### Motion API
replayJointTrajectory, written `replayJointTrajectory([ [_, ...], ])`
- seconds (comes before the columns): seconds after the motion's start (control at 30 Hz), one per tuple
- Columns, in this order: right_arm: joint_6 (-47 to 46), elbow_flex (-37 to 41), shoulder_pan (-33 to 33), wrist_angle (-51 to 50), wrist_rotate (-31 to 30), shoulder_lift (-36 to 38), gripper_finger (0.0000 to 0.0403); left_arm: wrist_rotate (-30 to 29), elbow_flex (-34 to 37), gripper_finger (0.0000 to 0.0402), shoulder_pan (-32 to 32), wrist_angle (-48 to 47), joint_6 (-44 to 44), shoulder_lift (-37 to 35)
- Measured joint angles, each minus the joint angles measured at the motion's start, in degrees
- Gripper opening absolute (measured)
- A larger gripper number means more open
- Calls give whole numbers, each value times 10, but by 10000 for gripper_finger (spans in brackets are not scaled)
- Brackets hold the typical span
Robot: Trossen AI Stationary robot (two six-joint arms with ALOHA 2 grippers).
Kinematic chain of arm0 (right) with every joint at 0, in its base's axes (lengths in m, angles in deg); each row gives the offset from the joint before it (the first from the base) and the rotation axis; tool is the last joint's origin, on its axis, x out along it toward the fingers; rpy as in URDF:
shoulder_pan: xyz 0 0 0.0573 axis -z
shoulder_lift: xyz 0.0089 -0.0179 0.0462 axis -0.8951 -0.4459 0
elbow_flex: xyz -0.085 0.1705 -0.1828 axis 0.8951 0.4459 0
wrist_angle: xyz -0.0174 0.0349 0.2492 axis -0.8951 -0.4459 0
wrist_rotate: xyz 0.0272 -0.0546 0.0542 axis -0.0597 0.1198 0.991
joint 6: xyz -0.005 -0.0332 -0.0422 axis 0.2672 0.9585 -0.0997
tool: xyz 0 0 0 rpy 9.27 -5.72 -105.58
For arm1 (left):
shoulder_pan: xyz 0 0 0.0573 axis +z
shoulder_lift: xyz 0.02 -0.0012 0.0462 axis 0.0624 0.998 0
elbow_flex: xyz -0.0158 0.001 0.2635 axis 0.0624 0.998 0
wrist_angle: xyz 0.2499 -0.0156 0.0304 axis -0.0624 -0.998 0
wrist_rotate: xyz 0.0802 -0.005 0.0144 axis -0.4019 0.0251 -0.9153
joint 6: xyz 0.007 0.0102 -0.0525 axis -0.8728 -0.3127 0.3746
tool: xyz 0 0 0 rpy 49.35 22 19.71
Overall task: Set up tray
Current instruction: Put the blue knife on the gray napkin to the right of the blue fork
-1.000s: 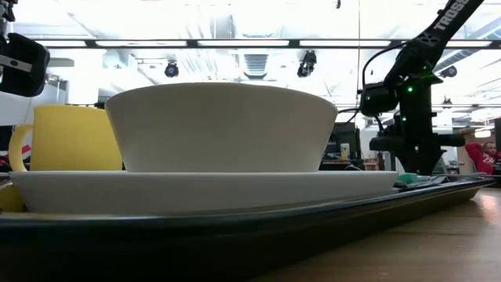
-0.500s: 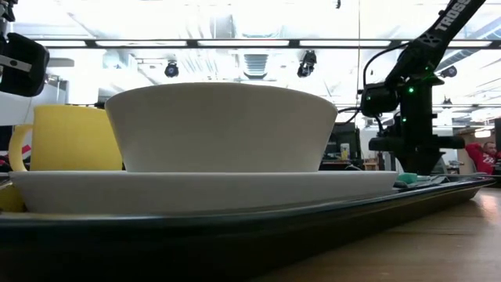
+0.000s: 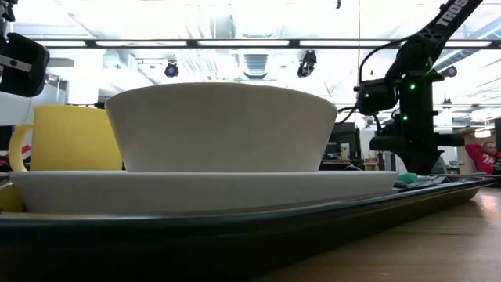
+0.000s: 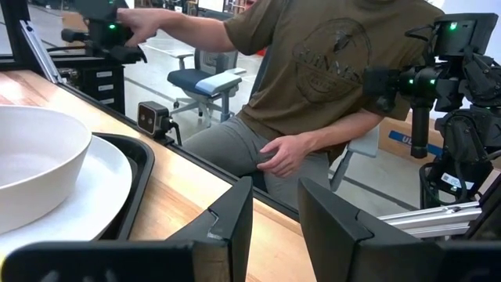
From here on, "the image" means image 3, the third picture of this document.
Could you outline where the person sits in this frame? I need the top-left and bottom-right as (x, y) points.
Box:
(464, 140), (501, 175)

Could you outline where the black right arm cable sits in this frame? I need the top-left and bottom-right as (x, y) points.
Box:
(357, 38), (404, 81)

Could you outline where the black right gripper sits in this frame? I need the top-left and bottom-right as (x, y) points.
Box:
(369, 70), (466, 175)

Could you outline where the light grey bowl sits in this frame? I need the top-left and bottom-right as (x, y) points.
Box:
(104, 81), (338, 173)

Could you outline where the spoon with teal handle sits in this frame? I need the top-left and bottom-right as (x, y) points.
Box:
(395, 172), (420, 185)

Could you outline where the black aluminium frame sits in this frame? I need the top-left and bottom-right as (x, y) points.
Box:
(34, 38), (501, 49)

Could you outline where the black computer monitor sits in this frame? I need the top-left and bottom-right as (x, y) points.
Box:
(324, 122), (363, 161)

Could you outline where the yellow mug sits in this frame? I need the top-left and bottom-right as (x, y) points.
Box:
(8, 104), (123, 172)

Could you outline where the black plastic serving tray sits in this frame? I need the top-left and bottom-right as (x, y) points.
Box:
(0, 174), (496, 282)

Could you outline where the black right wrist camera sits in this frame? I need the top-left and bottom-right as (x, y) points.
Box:
(355, 78), (398, 117)

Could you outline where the white round plate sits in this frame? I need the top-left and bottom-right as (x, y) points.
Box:
(8, 170), (398, 215)

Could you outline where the ceiling air vent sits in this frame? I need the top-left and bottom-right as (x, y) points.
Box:
(242, 53), (270, 78)

